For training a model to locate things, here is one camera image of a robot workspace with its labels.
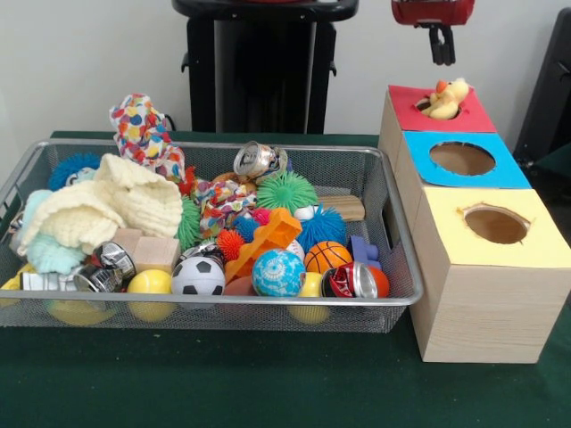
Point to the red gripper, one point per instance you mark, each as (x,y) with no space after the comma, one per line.
(432,11)

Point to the yellow duck plush toy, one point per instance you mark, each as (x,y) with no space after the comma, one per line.
(448,100)

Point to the polka dot cloth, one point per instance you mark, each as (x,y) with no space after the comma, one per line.
(143,129)

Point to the cream knitted cloth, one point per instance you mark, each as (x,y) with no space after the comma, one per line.
(98,205)

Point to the mint green cloth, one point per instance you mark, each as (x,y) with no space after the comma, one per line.
(53,258)

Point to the wooden box with three holes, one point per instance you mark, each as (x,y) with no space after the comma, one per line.
(490,312)

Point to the black panel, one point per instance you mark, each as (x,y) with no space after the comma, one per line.
(548,89)

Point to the dark green table cloth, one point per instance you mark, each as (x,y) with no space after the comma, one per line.
(557,162)
(267,383)

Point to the ridged wooden block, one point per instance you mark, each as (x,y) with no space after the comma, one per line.
(348,207)

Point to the crushed silver can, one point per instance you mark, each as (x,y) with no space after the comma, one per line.
(254,158)

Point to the small basketball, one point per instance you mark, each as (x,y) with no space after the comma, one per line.
(328,257)

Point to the crushed red can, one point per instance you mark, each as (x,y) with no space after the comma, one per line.
(348,281)

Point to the orange toy brick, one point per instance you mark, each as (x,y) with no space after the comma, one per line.
(272,234)

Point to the colourful patterned cloth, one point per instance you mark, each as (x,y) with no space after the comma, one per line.
(227,203)

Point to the globe print ball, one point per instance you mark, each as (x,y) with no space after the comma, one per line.
(278,273)

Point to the large green spiky ball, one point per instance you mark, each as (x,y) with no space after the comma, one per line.
(189,223)

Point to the soccer ball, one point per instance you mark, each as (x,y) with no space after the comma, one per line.
(198,276)

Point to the yellow ball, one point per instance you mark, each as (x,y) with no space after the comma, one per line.
(151,283)

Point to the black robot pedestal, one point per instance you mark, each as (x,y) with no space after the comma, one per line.
(259,80)

